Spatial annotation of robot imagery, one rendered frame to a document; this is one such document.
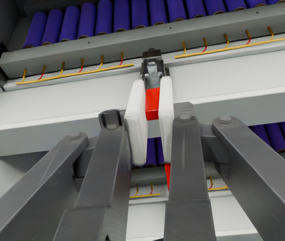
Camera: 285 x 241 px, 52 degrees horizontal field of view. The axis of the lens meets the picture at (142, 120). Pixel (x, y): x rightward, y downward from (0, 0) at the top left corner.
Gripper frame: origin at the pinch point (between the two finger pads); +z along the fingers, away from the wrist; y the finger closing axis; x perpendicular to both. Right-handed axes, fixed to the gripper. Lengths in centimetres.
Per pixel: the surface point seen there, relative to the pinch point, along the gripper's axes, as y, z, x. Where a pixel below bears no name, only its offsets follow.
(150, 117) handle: -0.3, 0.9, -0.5
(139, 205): -4.9, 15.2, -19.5
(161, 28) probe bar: 0.8, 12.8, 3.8
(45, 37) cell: -11.7, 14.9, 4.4
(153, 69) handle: 0.0, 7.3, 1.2
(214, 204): 5.3, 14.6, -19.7
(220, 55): 6.1, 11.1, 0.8
